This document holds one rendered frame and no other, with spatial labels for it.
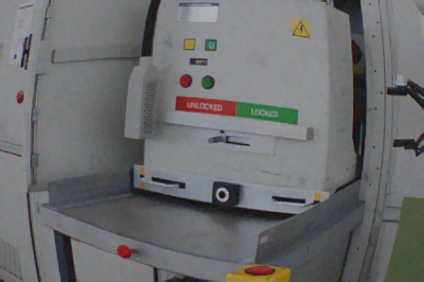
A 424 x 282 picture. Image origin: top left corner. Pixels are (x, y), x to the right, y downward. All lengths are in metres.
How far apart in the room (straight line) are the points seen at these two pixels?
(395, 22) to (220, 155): 0.67
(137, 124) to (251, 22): 0.37
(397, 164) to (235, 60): 0.55
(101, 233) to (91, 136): 0.52
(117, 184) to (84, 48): 0.38
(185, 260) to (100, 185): 0.47
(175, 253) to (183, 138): 0.49
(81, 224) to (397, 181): 0.88
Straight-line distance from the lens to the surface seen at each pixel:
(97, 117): 1.93
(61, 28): 1.80
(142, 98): 1.70
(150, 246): 1.38
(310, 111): 1.62
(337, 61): 1.66
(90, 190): 1.71
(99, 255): 2.38
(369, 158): 1.86
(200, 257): 1.32
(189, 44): 1.76
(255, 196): 1.68
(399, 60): 1.80
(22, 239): 2.76
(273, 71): 1.65
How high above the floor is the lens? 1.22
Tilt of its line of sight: 7 degrees down
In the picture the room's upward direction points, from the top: 3 degrees clockwise
